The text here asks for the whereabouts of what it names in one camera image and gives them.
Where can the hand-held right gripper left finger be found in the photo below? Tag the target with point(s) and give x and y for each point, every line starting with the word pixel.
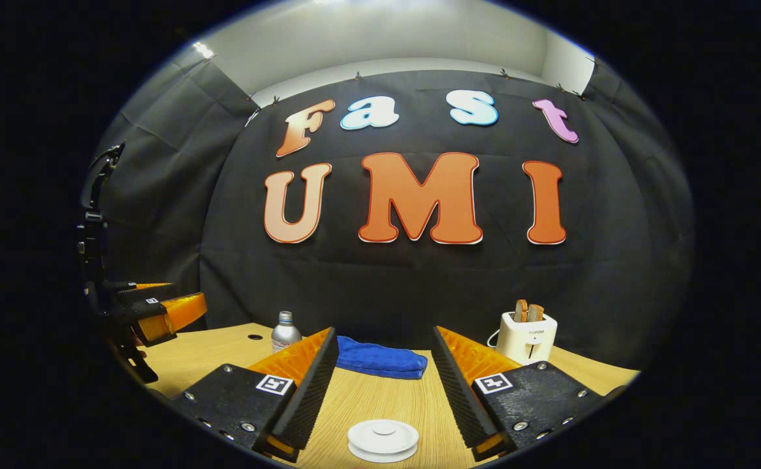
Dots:
pixel 309 397

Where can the folded blue towel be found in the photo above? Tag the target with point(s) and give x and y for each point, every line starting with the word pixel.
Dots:
pixel 380 358

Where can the white teacup lid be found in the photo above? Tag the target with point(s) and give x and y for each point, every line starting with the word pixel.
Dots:
pixel 384 435

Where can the silver water bottle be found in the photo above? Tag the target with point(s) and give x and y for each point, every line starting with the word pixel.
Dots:
pixel 285 335

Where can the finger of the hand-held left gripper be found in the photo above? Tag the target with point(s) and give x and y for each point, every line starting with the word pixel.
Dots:
pixel 129 292
pixel 178 312

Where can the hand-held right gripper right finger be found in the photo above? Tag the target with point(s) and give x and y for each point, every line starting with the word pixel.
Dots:
pixel 465 400

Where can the cream toaster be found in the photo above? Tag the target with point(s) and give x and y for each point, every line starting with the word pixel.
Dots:
pixel 530 342

